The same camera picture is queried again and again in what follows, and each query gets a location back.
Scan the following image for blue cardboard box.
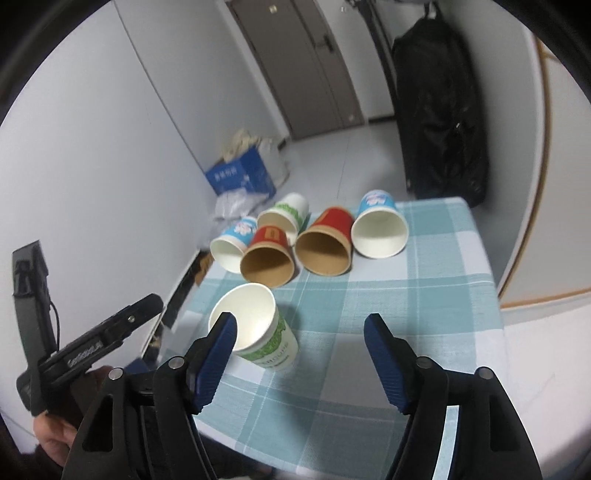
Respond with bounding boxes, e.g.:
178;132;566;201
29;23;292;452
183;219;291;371
204;146;277;198

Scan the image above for large red paper cup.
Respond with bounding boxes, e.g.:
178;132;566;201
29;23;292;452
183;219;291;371
295;206;355;277

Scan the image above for large blue white paper cup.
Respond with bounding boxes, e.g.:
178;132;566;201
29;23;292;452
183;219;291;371
351;189;410;259

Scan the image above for green white paper cup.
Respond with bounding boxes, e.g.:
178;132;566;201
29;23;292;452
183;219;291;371
209;283;299;374
257;192;310;234

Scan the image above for white plastic bags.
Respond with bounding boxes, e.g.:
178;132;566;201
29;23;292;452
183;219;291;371
210;128;293;223

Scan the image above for small red paper cup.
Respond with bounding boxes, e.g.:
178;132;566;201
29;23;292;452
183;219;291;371
239;224;296;289

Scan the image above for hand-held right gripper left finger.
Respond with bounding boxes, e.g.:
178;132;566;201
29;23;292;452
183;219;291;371
62;311;238;480

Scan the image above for white wood-edged panel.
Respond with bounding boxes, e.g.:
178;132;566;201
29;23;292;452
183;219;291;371
498;36;591;311

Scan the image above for person's left hand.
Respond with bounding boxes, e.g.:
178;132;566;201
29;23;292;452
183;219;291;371
33;366;114;467

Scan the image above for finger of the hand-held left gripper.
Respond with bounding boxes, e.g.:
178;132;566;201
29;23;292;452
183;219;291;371
104;294;165;344

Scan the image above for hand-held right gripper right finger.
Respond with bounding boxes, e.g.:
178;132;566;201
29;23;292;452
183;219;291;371
363;313;543;480

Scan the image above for grey door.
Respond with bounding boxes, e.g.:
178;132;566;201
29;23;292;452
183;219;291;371
225;0;366;140

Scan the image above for small blue white paper cup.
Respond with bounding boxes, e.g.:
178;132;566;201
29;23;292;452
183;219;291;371
210;216;259;274

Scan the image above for teal checkered tablecloth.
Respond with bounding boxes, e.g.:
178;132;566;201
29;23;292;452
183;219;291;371
152;196;507;477

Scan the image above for black hanging bag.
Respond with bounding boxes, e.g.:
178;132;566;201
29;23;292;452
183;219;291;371
392;4;491;209

